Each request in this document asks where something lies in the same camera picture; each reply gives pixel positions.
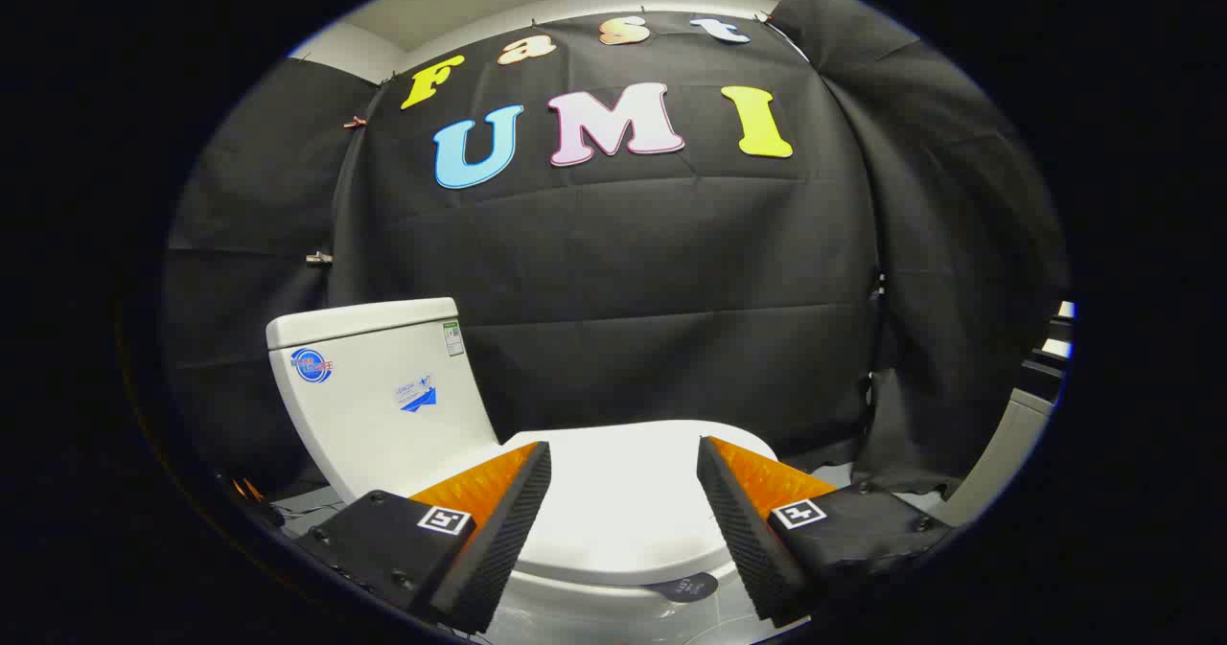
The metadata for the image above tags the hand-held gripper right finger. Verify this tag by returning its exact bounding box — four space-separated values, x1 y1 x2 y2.
696 436 955 627

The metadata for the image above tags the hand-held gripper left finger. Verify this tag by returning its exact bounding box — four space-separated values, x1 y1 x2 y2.
292 441 554 636

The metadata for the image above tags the black round lid tab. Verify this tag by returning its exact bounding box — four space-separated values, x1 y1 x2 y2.
654 573 718 604

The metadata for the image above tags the white toilet lid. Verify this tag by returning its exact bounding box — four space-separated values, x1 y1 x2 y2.
498 420 779 587

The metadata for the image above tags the white ceramic toilet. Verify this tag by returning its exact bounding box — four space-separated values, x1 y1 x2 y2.
266 324 768 645

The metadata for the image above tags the white toilet tank cover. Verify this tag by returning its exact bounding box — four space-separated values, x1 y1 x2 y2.
266 298 462 351

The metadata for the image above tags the grey panel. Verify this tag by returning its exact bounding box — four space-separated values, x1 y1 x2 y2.
935 388 1055 528

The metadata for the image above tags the black backdrop cloth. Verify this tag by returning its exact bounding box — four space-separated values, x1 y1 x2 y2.
163 0 1070 497

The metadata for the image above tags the black white striped object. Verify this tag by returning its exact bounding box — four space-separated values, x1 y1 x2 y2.
1021 300 1077 402

